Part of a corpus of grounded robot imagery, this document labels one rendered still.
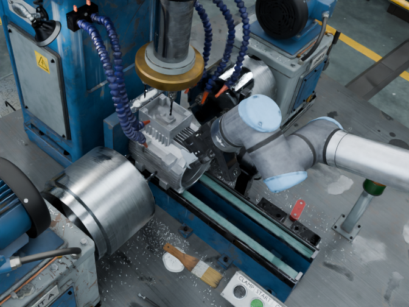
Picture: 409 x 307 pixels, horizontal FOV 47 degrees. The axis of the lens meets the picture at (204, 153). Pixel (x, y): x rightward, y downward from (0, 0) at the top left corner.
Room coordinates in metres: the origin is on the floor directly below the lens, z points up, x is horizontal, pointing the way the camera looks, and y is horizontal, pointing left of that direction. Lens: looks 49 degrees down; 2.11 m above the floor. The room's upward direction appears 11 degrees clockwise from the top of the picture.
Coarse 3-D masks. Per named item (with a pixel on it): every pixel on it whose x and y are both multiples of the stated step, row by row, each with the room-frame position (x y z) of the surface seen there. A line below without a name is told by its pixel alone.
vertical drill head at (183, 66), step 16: (160, 0) 0.95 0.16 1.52; (160, 16) 0.95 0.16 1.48; (176, 16) 0.94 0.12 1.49; (192, 16) 0.98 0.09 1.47; (160, 32) 0.94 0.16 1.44; (176, 32) 0.94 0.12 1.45; (144, 48) 1.01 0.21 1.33; (160, 48) 0.94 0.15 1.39; (176, 48) 0.94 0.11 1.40; (192, 48) 1.02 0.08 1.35; (144, 64) 0.94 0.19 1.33; (160, 64) 0.93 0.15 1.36; (176, 64) 0.94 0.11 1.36; (192, 64) 0.96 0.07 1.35; (144, 80) 0.91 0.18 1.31; (160, 80) 0.89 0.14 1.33; (176, 80) 0.90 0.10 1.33; (192, 80) 0.93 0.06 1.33; (144, 96) 0.97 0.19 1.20; (176, 96) 0.92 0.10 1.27
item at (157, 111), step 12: (156, 108) 1.02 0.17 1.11; (168, 108) 1.03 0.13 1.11; (180, 108) 1.01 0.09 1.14; (144, 120) 0.96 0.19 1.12; (156, 120) 0.97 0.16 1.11; (168, 120) 0.97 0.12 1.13; (180, 120) 0.99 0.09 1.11; (156, 132) 0.93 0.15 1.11; (168, 132) 0.91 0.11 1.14; (168, 144) 0.91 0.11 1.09
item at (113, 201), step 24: (72, 168) 0.72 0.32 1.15; (96, 168) 0.72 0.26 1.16; (120, 168) 0.74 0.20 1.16; (48, 192) 0.64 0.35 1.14; (72, 192) 0.64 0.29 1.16; (96, 192) 0.65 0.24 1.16; (120, 192) 0.68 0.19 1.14; (144, 192) 0.71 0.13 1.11; (72, 216) 0.60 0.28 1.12; (96, 216) 0.60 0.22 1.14; (120, 216) 0.63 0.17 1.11; (144, 216) 0.68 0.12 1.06; (96, 240) 0.56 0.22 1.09; (120, 240) 0.60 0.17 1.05
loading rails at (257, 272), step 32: (160, 192) 0.89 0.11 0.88; (192, 192) 0.95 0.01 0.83; (224, 192) 0.91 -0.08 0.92; (192, 224) 0.82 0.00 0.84; (224, 224) 0.79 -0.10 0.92; (256, 224) 0.82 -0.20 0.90; (224, 256) 0.74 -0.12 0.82; (256, 256) 0.70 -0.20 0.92; (288, 256) 0.76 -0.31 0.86; (288, 288) 0.64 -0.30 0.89
